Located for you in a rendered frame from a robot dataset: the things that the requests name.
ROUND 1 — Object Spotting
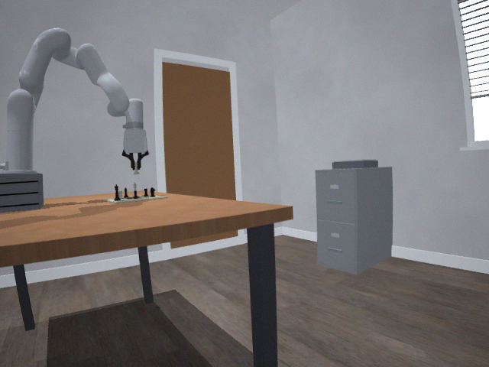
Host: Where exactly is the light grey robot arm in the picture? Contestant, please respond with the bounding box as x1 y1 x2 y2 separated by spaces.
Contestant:
0 28 144 174

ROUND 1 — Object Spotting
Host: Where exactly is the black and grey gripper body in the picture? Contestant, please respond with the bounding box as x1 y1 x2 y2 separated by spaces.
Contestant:
124 128 147 154

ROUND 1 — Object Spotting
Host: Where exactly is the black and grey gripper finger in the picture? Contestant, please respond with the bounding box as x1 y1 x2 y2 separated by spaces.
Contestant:
137 151 149 170
122 150 135 170

